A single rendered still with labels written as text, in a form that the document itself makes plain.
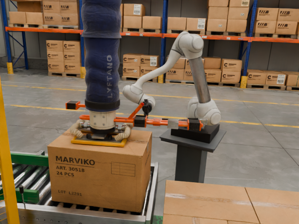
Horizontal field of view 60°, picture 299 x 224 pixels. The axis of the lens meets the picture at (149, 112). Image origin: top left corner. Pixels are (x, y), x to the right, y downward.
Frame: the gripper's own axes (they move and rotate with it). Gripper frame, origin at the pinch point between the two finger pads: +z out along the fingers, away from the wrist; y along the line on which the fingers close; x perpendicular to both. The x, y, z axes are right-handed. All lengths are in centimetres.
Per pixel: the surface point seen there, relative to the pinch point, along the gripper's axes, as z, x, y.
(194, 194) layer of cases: 12, -39, 54
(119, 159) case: 37.1, 10.3, 16.5
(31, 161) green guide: -6, 93, 47
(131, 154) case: 37.1, 3.4, 12.4
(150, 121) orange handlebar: 16.3, -5.6, -1.7
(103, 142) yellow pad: 29.0, 22.4, 9.9
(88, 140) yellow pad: 27.9, 32.1, 9.3
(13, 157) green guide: -6, 108, 45
